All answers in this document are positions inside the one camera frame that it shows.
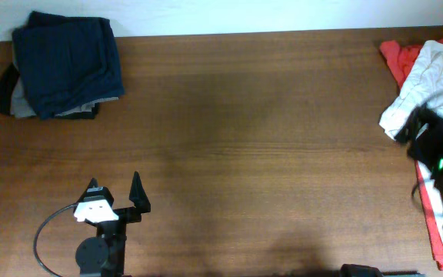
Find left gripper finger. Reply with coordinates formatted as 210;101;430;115
129;172;151;213
76;178;98;203

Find navy blue shorts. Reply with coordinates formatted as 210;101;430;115
12;11;125;119

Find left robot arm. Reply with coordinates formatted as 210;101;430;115
74;172;151;277

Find white t-shirt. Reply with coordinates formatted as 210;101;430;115
379;40;443;260

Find red garment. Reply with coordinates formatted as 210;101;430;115
379;38;443;271

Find grey folded shorts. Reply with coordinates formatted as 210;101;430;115
9;45;119;118

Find black folded garment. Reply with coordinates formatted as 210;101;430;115
0;64;99;119

